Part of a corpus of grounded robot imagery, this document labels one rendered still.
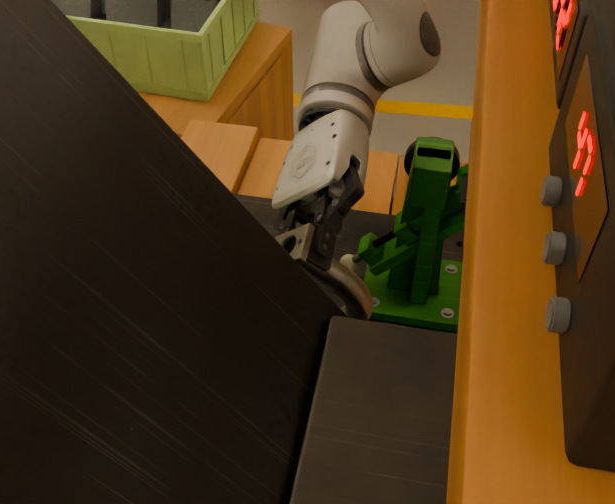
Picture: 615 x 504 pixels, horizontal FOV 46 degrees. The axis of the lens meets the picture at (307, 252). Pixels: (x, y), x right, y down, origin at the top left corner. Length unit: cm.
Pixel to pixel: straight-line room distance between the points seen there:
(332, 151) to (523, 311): 48
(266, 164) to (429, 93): 189
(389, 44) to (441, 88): 246
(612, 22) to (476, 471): 16
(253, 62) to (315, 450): 138
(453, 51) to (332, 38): 268
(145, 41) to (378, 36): 96
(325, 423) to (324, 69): 40
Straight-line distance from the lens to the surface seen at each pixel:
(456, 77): 333
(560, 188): 30
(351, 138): 74
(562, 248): 27
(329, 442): 58
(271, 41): 193
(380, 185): 133
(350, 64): 81
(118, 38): 172
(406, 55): 79
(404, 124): 300
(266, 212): 124
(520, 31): 44
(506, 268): 29
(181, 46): 165
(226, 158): 136
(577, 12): 36
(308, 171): 74
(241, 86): 176
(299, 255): 68
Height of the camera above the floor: 174
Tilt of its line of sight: 46 degrees down
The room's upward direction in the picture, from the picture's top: straight up
